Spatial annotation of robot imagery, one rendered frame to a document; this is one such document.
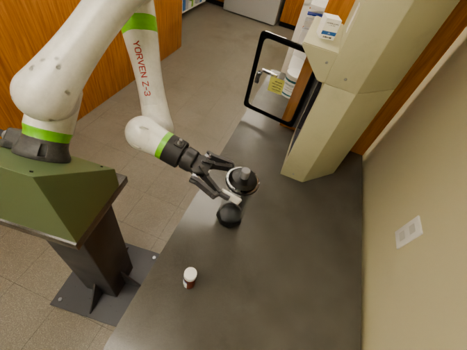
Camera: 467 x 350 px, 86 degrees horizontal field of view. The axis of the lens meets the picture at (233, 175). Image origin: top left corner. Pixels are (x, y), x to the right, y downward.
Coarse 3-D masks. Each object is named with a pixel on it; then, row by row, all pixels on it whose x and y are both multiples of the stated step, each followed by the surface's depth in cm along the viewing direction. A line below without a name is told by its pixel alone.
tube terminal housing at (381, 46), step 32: (384, 0) 65; (416, 0) 63; (448, 0) 68; (352, 32) 72; (384, 32) 69; (416, 32) 72; (352, 64) 77; (384, 64) 77; (320, 96) 87; (352, 96) 84; (384, 96) 91; (320, 128) 96; (352, 128) 100; (288, 160) 112; (320, 160) 109
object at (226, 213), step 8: (232, 168) 81; (256, 176) 81; (232, 192) 78; (240, 192) 75; (248, 192) 76; (224, 200) 84; (248, 200) 82; (224, 208) 86; (232, 208) 84; (240, 208) 84; (224, 216) 89; (232, 216) 87; (240, 216) 89
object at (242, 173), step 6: (240, 168) 80; (246, 168) 76; (234, 174) 77; (240, 174) 76; (246, 174) 75; (252, 174) 79; (234, 180) 76; (240, 180) 76; (246, 180) 77; (252, 180) 77; (234, 186) 76; (240, 186) 75; (246, 186) 76; (252, 186) 77
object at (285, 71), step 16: (272, 48) 114; (288, 48) 111; (272, 64) 119; (288, 64) 116; (304, 64) 112; (272, 80) 124; (288, 80) 120; (304, 80) 117; (256, 96) 134; (272, 96) 129; (288, 96) 125; (272, 112) 136; (288, 112) 131
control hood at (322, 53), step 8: (312, 24) 90; (312, 32) 85; (304, 40) 79; (312, 40) 80; (320, 40) 81; (328, 40) 82; (336, 40) 84; (304, 48) 79; (312, 48) 78; (320, 48) 78; (328, 48) 78; (336, 48) 79; (312, 56) 80; (320, 56) 79; (328, 56) 78; (336, 56) 78; (312, 64) 81; (320, 64) 80; (328, 64) 80; (320, 72) 82; (328, 72) 81; (320, 80) 84
